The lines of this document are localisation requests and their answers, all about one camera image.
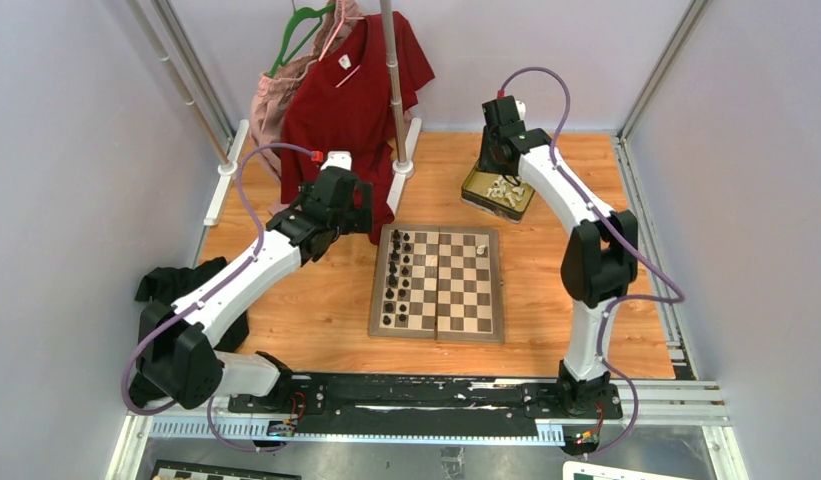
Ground pile of white chess pieces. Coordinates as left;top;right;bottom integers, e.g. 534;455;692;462
485;176;527;209

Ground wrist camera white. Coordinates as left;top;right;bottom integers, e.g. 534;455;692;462
515;100;527;120
321;151;352;170

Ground white rack base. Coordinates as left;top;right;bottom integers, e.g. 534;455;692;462
387;114;423;215

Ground pink garment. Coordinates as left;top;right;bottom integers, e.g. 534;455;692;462
249;0;362;217

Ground black chess pieces row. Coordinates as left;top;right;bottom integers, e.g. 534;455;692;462
382;229;412;328

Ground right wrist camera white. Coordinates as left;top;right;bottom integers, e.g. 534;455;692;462
515;100;527;120

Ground black cloth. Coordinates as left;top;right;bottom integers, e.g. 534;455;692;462
128;256;250;408

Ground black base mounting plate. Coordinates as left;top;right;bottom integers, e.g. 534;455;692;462
228;372;623;438

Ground green clothes hanger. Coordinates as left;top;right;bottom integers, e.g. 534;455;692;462
267;2;336;78

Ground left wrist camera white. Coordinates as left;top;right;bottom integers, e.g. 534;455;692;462
321;151;352;170

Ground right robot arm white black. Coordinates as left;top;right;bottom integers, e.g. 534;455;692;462
478;94;639;418

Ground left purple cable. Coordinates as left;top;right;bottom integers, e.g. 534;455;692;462
120;142;322;454

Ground yellow metal tin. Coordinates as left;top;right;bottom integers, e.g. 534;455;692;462
460;161;535;223

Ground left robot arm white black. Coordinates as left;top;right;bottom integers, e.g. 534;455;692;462
134;166;373;413

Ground wooden chess board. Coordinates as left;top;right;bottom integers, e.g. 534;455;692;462
368;224;505;344

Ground red t-shirt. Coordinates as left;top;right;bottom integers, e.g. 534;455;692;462
280;11;435;244

